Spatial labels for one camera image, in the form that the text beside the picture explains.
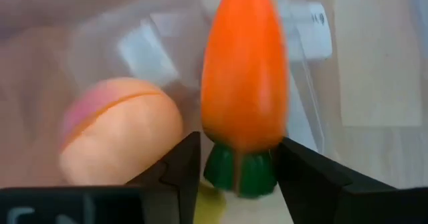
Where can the clear plastic tupperware container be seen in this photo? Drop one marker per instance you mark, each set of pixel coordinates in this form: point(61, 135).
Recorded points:
point(150, 50)

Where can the yellow toy lemon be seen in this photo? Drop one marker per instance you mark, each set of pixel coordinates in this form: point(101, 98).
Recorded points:
point(209, 207)

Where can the pink toy peach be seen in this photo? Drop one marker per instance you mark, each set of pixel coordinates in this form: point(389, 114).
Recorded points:
point(123, 133)

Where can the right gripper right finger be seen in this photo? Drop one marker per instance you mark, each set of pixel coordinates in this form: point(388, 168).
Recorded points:
point(317, 190)

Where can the orange toy carrot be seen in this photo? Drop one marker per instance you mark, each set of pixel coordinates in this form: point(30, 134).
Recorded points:
point(244, 83)

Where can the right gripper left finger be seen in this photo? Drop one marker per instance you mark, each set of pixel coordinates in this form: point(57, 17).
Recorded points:
point(174, 184)

